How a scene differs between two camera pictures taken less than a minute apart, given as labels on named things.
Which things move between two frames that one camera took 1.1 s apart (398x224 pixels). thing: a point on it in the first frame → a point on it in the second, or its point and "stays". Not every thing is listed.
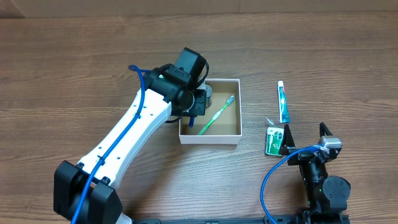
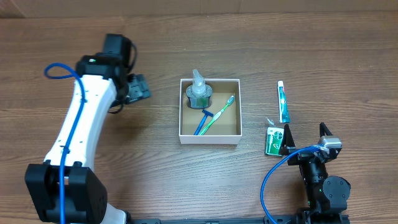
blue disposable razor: [191, 121] → [206, 114]
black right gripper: [305, 155] stays
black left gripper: [200, 104] → [138, 86]
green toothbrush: [215, 116] stays
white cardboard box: [221, 122] stays
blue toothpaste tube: [283, 112] stays
